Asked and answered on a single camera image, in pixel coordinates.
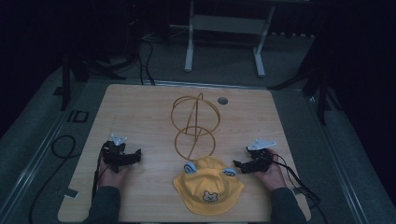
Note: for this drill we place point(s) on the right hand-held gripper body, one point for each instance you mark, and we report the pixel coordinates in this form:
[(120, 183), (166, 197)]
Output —
[(259, 157)]

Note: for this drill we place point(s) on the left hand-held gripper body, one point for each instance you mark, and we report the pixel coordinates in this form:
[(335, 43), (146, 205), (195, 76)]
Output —
[(114, 154)]

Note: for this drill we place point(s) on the yellow bucket hat with ears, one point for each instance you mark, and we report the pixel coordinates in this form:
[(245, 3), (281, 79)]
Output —
[(208, 185)]

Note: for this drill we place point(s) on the person's left hand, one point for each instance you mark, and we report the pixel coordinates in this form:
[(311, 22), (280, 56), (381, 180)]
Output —
[(112, 177)]

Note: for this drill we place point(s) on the person's right hand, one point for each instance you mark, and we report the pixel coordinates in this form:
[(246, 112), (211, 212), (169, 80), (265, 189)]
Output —
[(274, 175)]

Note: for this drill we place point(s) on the grey table grommet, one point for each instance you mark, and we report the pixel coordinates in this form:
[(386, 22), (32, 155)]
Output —
[(222, 100)]

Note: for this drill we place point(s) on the black stand legs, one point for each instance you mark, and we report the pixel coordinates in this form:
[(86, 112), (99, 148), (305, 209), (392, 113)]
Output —
[(314, 81), (84, 67)]

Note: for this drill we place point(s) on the white metal table frame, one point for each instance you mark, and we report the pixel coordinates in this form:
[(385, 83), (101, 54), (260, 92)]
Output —
[(229, 25)]

